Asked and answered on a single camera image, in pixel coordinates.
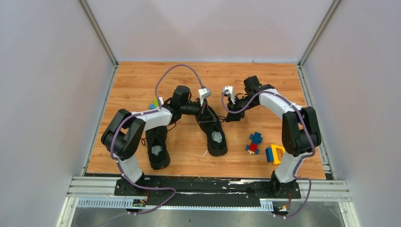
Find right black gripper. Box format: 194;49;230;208
226;96;258;122

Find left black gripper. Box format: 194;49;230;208
180;97;216;123

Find black shoe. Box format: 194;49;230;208
146;126;170;170
198;110;228;157

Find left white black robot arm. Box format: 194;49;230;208
101;86;211;195

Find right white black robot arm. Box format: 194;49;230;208
222;76;322;198

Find blue red toy block car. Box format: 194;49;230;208
245;131;263;155

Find green blue white toy blocks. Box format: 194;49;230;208
148;97;164;110

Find yellow blue toy block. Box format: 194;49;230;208
265;144;285;166

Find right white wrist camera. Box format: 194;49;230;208
222;86;234;97

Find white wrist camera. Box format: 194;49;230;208
198;87;212;99
222;86;234;97

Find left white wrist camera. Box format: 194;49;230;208
198;87;212;99

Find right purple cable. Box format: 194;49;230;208
221;89;316;219

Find purple cable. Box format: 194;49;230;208
109;64;206;215
221;89;316;219

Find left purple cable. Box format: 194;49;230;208
109;64;206;215

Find aluminium frame rail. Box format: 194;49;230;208
67;176;352;202

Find white slotted cable duct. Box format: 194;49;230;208
77;198;274;211

